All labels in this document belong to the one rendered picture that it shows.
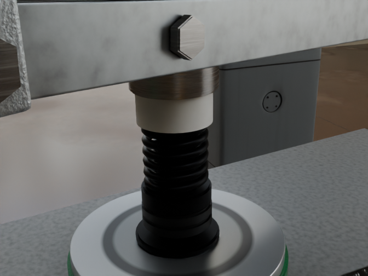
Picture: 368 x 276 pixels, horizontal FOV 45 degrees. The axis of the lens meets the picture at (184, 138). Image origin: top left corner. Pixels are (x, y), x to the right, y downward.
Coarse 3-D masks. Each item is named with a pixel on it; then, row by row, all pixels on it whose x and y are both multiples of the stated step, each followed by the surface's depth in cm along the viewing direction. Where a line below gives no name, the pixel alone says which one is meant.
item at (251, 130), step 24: (240, 72) 149; (264, 72) 152; (288, 72) 156; (312, 72) 160; (216, 96) 153; (240, 96) 152; (264, 96) 156; (288, 96) 159; (312, 96) 163; (216, 120) 156; (240, 120) 155; (264, 120) 159; (288, 120) 163; (312, 120) 167; (216, 144) 158; (240, 144) 158; (264, 144) 162; (288, 144) 166
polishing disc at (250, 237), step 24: (216, 192) 53; (96, 216) 49; (120, 216) 49; (216, 216) 48; (240, 216) 48; (264, 216) 48; (72, 240) 44; (96, 240) 44; (120, 240) 44; (240, 240) 44; (264, 240) 44; (72, 264) 41; (96, 264) 41; (120, 264) 41; (144, 264) 41; (168, 264) 41; (192, 264) 40; (216, 264) 40; (240, 264) 40; (264, 264) 40
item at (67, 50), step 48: (48, 0) 35; (96, 0) 25; (144, 0) 28; (192, 0) 30; (240, 0) 34; (288, 0) 39; (336, 0) 45; (0, 48) 18; (48, 48) 24; (96, 48) 26; (144, 48) 28; (192, 48) 30; (240, 48) 36; (288, 48) 41; (0, 96) 19; (48, 96) 24
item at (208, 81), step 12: (192, 72) 36; (204, 72) 36; (216, 72) 38; (132, 84) 38; (144, 84) 36; (156, 84) 36; (168, 84) 36; (180, 84) 36; (192, 84) 36; (204, 84) 37; (216, 84) 38; (144, 96) 37; (156, 96) 36; (168, 96) 36; (180, 96) 36; (192, 96) 36
